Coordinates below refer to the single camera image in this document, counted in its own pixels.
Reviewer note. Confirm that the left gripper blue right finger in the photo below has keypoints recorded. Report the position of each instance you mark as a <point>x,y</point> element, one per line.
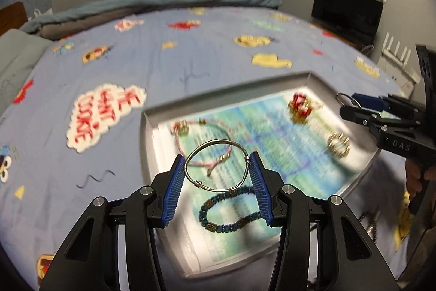
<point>348,259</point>

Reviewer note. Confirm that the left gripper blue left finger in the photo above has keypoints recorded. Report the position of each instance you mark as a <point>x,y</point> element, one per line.
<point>88,256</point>

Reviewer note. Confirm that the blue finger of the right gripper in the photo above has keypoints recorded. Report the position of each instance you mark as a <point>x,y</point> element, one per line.
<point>369,102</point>

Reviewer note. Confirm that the small silver ring hoop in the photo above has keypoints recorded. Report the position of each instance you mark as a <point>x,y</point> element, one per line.
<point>346,100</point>

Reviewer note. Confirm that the person's right hand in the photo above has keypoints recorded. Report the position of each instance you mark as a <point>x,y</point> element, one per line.
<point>413,174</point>

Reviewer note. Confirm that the white wifi router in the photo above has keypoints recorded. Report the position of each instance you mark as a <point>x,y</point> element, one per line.
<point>393,61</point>

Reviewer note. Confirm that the red bead gold brooch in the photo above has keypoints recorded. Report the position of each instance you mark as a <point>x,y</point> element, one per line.
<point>301,107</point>

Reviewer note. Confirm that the blue green printed paper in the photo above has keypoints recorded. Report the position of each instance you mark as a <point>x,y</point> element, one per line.
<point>272,168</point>

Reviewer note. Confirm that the black monitor screen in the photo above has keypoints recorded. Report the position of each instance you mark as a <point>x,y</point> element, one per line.
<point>357,20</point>

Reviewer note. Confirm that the blue cartoon bed sheet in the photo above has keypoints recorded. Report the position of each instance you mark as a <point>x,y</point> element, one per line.
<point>74,132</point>

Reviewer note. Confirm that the grey cardboard box tray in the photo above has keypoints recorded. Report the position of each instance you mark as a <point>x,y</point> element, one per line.
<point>354,174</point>

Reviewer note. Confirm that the grey green pillow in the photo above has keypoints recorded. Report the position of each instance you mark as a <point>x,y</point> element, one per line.
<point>19,52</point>

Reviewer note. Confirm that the teal folded blanket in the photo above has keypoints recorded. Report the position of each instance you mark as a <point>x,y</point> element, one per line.
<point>77,19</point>

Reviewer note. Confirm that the wooden headboard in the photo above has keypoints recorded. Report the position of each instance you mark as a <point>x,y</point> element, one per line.
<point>12,16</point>

